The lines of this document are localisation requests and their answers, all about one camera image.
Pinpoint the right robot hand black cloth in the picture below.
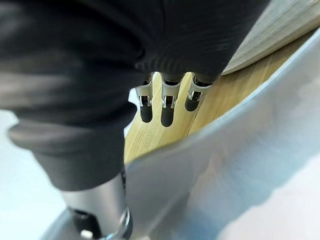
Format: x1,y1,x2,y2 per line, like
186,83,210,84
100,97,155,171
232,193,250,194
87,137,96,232
0,0,267,240

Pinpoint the bamboo wooden shoe rack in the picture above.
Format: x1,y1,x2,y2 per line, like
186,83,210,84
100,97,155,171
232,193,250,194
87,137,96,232
123,34,313,166

